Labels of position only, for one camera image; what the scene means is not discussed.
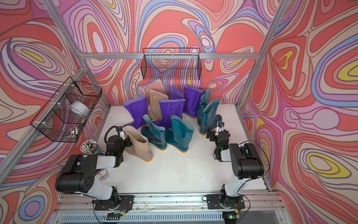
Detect beige rain boot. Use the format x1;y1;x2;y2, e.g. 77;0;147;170
123;126;153;162
148;89;169;121

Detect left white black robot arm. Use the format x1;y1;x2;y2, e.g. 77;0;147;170
55;126;134;214

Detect back black wire basket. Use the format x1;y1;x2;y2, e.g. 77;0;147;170
140;47;202;81

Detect black wire basket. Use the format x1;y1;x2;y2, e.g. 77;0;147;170
140;47;202;81
30;77;102;143

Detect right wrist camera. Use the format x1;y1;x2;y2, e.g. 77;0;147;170
216;121;225;133

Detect back thin purple rain boot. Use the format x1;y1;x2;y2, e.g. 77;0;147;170
169;85;184;99

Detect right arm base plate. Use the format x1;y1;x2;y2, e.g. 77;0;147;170
204;194;245;211

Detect left black wire basket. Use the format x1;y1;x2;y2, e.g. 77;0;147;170
30;77;102;143

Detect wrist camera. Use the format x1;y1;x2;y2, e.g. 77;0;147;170
116;126;125;140
216;121;225;133

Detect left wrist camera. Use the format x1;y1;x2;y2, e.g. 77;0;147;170
116;126;125;140

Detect small clear plastic box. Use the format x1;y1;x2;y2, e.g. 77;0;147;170
97;169;110;182

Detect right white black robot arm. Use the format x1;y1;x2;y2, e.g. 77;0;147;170
205;130;264;210

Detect teal rain boot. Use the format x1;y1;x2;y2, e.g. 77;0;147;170
197;89;211;127
141;114;167;151
165;115;194;153
200;98;222;135

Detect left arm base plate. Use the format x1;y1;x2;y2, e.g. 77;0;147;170
92;195;134;212

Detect aluminium front rail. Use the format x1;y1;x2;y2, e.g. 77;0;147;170
55;190;286;213

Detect white tape roll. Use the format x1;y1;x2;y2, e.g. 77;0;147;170
70;101;90;117

